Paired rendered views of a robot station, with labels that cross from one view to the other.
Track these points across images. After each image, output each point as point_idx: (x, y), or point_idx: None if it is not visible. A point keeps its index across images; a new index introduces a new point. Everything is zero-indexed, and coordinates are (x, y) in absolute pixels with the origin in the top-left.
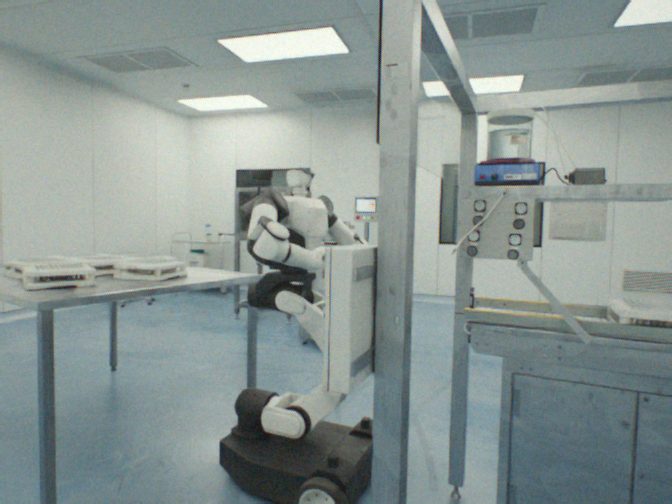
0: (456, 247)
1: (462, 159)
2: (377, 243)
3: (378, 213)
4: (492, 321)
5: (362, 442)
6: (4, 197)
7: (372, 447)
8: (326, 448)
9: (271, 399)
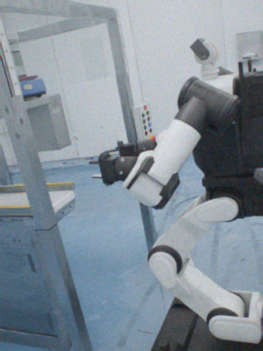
0: (74, 135)
1: None
2: (134, 105)
3: (132, 95)
4: (57, 191)
5: (167, 334)
6: None
7: (157, 335)
8: (201, 331)
9: (261, 302)
